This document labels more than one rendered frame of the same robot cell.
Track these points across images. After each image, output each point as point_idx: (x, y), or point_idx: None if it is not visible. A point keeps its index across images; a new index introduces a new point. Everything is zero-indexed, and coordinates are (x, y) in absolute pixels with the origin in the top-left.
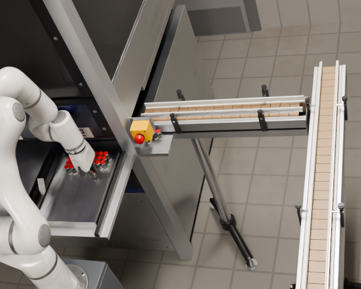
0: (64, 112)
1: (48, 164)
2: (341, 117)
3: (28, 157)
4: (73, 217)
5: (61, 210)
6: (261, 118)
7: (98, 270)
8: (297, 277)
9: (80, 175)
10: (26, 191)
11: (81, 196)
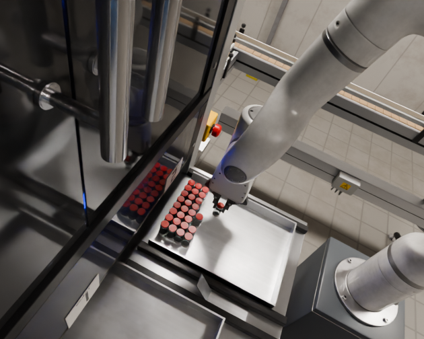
0: (254, 106)
1: (153, 272)
2: (246, 41)
3: (97, 317)
4: (269, 255)
5: (252, 270)
6: (230, 62)
7: (342, 245)
8: (372, 111)
9: (247, 202)
10: (187, 329)
11: (236, 237)
